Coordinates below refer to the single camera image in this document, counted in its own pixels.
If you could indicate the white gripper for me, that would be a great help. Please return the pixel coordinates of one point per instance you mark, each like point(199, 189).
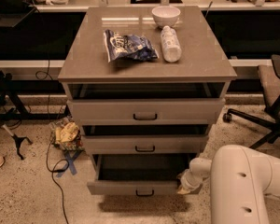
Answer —
point(188, 180)

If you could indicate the grey bottom drawer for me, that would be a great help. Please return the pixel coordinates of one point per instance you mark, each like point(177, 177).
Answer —
point(142, 175)

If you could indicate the grey drawer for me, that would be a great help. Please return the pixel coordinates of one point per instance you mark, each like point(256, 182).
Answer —
point(142, 175)
point(144, 144)
point(145, 112)

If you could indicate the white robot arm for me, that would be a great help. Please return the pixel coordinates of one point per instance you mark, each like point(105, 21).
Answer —
point(240, 179)

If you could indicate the grey middle drawer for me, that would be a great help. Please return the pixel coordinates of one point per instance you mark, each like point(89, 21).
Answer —
point(144, 144)

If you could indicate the grey top drawer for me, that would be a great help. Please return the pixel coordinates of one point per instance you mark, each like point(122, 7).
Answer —
point(145, 112)

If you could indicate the grey drawer cabinet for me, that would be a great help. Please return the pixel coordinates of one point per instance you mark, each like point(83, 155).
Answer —
point(203, 71)

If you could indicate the blue tape cross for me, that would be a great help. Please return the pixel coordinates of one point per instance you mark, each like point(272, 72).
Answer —
point(70, 157)

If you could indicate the white plastic bottle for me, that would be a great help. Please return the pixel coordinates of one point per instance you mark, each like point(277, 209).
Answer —
point(171, 49)

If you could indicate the black office chair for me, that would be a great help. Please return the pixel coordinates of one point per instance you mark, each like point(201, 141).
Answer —
point(270, 82)

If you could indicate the blue chip bag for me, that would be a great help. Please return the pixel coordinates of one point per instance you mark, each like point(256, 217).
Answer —
point(134, 47)

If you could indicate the white bowl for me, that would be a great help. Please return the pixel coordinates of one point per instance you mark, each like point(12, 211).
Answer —
point(165, 15)

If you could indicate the black tripod stand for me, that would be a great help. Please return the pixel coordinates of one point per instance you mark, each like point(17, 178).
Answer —
point(17, 140)

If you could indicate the black table frame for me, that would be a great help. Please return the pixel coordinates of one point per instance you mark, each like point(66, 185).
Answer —
point(19, 112)

